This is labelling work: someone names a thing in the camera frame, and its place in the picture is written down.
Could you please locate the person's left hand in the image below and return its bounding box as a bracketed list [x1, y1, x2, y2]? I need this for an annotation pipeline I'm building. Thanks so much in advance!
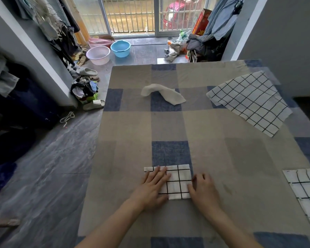
[130, 166, 172, 212]

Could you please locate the person's right hand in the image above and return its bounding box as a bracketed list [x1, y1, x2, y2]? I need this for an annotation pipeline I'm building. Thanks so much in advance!
[188, 173, 223, 217]

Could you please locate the white black-checked cloth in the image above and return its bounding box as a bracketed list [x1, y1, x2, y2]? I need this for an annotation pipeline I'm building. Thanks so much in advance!
[283, 168, 310, 228]
[206, 71, 293, 138]
[144, 164, 193, 200]

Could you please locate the plain white cloth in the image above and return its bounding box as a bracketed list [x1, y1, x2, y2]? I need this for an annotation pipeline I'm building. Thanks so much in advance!
[141, 84, 186, 106]

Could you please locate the person's right forearm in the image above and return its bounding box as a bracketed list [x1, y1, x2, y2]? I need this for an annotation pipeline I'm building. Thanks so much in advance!
[206, 206, 264, 248]

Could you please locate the person's left forearm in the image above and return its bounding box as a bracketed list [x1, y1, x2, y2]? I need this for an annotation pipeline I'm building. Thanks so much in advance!
[75, 197, 146, 248]

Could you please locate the blue beige plaid tablecloth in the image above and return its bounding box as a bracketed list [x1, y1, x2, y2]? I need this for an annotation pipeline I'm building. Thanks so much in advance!
[76, 59, 310, 248]

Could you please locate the pile of shoes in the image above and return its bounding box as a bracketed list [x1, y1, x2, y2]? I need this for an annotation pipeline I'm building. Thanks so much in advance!
[67, 53, 106, 111]

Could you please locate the pale pink basin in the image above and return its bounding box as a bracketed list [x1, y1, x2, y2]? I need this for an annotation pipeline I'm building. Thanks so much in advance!
[85, 45, 111, 66]

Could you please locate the blue basin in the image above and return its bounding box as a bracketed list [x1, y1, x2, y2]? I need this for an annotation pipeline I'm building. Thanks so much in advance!
[110, 40, 132, 58]

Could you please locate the dark blue suitcase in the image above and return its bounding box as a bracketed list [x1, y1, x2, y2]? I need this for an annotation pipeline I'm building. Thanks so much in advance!
[5, 74, 60, 127]

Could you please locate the heap of dark clothes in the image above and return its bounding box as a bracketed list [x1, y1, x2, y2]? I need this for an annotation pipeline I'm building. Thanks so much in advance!
[164, 33, 235, 63]

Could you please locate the wooden bench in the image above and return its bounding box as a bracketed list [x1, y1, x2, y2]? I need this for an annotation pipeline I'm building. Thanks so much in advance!
[0, 219, 21, 229]

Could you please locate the deep pink basin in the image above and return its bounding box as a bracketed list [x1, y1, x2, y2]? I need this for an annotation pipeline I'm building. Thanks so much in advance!
[87, 37, 114, 48]

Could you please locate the red yellow printed bag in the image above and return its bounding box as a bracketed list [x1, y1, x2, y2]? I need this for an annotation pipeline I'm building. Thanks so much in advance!
[192, 9, 212, 36]

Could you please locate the red car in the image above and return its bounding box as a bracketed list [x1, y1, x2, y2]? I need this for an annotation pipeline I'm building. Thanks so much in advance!
[163, 0, 205, 30]

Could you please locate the blue-grey hanging garment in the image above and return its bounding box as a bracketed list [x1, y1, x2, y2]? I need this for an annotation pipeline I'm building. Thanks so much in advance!
[204, 0, 246, 41]

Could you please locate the yellow curtain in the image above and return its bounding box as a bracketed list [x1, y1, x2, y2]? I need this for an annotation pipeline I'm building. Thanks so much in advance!
[61, 0, 90, 46]

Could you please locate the rack of hanging clothes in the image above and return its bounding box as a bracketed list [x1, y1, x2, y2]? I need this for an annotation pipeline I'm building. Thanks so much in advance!
[14, 0, 81, 65]

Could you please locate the white cord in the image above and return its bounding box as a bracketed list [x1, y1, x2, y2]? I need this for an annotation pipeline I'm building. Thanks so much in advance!
[60, 111, 76, 128]

